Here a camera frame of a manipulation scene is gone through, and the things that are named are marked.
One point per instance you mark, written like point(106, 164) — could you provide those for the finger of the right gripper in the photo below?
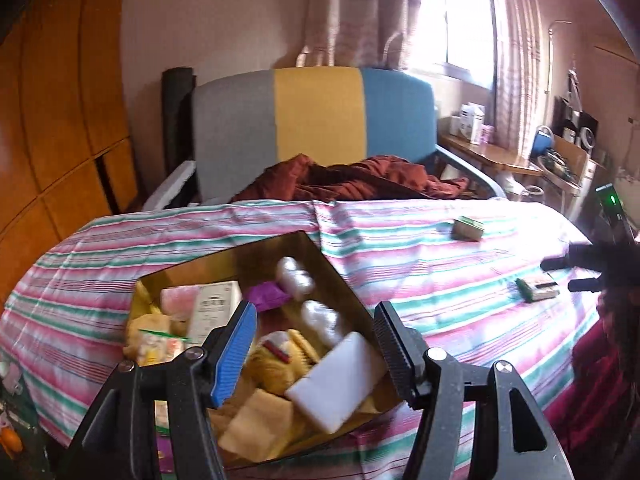
point(586, 285)

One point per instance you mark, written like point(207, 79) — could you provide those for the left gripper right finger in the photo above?
point(512, 438)

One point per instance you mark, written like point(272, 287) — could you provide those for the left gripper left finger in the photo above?
point(117, 437)

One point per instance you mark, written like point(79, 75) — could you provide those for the cracker pack green ends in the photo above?
point(537, 287)

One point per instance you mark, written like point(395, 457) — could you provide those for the green small carton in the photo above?
point(465, 228)

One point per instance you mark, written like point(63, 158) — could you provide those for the torn yellow sponge block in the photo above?
point(261, 428)

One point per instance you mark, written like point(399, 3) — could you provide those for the beige cardboard box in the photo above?
point(213, 307)

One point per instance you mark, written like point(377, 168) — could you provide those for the white foam block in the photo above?
point(335, 387)

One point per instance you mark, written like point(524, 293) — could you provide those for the purple cloth pouch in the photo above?
point(266, 296)

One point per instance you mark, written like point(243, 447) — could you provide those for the white plastic bag bundle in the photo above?
point(327, 323)

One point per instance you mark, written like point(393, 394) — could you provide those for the clear plastic bag bundle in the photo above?
point(293, 279)

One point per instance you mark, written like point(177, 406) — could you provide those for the yellow snack packet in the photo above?
point(158, 348)

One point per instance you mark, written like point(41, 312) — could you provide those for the yellow knitted sock bundle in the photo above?
point(279, 360)

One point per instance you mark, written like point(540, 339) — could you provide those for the striped bed sheet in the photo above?
point(64, 321)

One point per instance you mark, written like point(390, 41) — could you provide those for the cluttered side shelf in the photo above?
point(563, 150)

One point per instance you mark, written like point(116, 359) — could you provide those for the grey chair armrest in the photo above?
point(488, 184)

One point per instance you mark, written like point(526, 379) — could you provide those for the wooden desk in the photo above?
point(491, 155)

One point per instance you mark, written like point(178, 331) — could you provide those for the pink cup on desk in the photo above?
point(487, 134)

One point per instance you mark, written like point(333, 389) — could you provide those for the white carton on desk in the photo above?
point(471, 123)

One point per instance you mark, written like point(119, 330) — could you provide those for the maroon gold storage box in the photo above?
point(251, 264)

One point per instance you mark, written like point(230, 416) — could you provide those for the rust red quilted blanket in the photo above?
point(382, 177)

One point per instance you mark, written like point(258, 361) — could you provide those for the wooden wardrobe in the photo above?
point(66, 151)

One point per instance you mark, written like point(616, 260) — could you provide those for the pink curtain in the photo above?
point(359, 33)

